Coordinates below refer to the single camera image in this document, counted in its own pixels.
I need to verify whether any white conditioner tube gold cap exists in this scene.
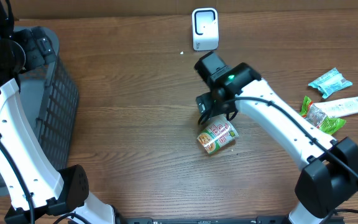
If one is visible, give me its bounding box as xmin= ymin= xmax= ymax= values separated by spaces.
xmin=314 ymin=96 xmax=358 ymax=118

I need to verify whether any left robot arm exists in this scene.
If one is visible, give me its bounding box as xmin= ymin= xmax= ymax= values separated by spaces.
xmin=0 ymin=1 xmax=122 ymax=223

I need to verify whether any instant noodle cup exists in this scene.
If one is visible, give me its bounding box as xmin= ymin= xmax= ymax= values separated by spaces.
xmin=197 ymin=115 xmax=239 ymax=154

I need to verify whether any grey plastic shopping basket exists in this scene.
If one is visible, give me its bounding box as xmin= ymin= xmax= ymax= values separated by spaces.
xmin=0 ymin=26 xmax=80 ymax=197

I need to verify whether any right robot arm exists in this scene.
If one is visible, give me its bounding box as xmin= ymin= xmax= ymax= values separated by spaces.
xmin=195 ymin=52 xmax=358 ymax=223

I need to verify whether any green snack bag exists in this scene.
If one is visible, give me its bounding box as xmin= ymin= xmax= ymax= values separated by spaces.
xmin=300 ymin=96 xmax=346 ymax=135

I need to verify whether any teal snack packet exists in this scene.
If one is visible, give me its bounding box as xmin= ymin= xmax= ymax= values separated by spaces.
xmin=308 ymin=68 xmax=353 ymax=99

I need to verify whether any white barcode scanner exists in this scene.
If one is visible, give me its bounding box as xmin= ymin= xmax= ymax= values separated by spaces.
xmin=191 ymin=7 xmax=219 ymax=51

